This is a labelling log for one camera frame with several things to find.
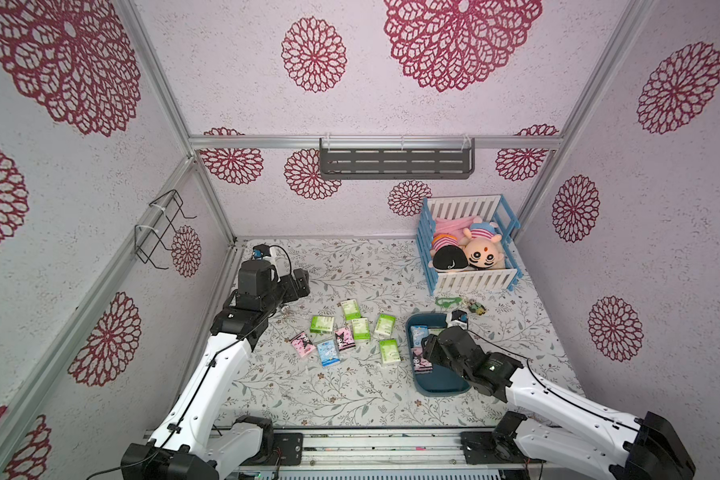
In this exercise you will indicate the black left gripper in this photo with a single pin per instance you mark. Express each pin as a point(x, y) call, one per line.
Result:
point(293, 293)

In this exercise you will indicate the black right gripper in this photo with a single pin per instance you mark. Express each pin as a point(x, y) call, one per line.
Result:
point(435, 349)

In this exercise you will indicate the pink kuromi tissue pack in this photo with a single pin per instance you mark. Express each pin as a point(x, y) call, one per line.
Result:
point(302, 344)
point(420, 364)
point(344, 339)

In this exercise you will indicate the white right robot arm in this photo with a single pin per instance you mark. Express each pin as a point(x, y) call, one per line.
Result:
point(548, 423)

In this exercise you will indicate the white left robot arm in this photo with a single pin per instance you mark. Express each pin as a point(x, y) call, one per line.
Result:
point(204, 384)

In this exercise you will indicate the teal storage box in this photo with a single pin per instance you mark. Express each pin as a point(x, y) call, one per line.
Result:
point(440, 382)

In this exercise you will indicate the blue Cinnamoroll tissue pack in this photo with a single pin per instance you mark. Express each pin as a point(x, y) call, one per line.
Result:
point(328, 353)

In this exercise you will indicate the black-haired plush doll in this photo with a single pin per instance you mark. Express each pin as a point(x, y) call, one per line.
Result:
point(449, 258)

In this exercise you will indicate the peach face plush doll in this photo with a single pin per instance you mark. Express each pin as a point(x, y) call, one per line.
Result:
point(484, 251)

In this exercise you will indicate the blue white toy crib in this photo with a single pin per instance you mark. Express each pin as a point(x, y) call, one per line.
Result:
point(491, 208)

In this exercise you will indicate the pink plush doll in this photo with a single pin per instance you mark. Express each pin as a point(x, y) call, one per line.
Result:
point(452, 230)

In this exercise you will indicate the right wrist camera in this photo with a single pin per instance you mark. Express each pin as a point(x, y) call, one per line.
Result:
point(459, 318)

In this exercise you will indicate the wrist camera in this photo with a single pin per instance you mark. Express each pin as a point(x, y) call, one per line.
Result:
point(459, 318)
point(262, 251)

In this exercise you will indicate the sloth figure keychain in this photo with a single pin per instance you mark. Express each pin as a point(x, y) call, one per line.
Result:
point(476, 308)

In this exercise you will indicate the green strap keychain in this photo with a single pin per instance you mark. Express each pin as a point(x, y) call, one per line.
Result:
point(448, 302)

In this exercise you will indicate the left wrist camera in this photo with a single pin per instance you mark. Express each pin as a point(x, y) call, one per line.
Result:
point(262, 251)

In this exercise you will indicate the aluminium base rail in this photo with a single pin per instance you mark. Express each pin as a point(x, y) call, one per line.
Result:
point(369, 448)

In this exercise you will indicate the grey wall shelf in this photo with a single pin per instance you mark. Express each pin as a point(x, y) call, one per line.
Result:
point(398, 163)

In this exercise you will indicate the black wire wall rack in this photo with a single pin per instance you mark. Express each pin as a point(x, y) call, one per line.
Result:
point(149, 237)

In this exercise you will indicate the aluminium frame post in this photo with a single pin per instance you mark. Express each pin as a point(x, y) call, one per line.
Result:
point(617, 49)

